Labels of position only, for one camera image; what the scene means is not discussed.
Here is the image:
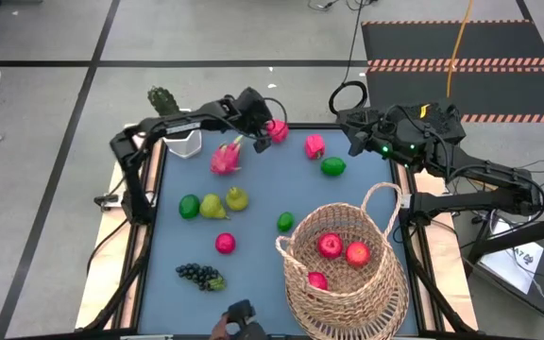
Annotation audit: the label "small green lime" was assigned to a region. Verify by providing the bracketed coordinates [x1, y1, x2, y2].
[277, 211, 296, 233]

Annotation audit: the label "glossy red apple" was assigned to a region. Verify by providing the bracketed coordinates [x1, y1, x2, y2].
[307, 271, 330, 292]

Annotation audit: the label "person's hand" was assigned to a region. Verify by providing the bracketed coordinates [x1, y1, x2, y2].
[209, 314, 230, 340]

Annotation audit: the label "black handheld device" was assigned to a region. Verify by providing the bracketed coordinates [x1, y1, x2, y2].
[222, 299, 268, 340]

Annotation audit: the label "wooden side board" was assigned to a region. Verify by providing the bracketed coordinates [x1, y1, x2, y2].
[403, 160, 480, 332]
[74, 123, 164, 331]

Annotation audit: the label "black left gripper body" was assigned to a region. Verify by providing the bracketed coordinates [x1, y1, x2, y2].
[233, 86, 276, 138]

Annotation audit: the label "yellow cable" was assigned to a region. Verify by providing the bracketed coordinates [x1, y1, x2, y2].
[445, 0, 475, 98]

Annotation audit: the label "pink dragon fruit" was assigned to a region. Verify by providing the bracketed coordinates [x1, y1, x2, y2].
[209, 135, 246, 177]

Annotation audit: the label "tangled black cables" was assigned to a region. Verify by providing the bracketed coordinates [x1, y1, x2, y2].
[307, 0, 380, 13]

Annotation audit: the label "dark grape bunch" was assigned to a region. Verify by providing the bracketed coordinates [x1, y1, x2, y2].
[175, 263, 229, 293]

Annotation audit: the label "woven straw basket with handles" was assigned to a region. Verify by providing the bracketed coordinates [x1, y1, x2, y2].
[274, 181, 405, 327]

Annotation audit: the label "black stand beam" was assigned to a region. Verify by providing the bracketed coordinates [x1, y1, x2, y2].
[467, 212, 544, 265]

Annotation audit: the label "red bell pepper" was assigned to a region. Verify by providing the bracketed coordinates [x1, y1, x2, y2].
[304, 133, 327, 161]

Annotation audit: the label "red round fruit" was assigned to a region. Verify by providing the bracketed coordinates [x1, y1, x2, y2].
[265, 118, 290, 145]

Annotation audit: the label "white paper sheet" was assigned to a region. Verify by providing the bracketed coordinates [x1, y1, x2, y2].
[479, 219, 544, 297]

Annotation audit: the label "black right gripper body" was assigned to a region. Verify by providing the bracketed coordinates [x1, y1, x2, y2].
[368, 110, 436, 164]

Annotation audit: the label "white hexagonal plant pot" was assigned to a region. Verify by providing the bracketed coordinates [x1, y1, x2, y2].
[161, 127, 203, 160]

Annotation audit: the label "yellow-green pear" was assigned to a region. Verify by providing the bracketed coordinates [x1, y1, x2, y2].
[225, 186, 250, 213]
[199, 193, 230, 221]

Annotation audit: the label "black hazard-striped floor mat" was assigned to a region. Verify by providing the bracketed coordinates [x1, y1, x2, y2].
[360, 19, 544, 125]

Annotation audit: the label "black coiled cable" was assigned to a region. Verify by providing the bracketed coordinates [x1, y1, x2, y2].
[328, 0, 370, 117]

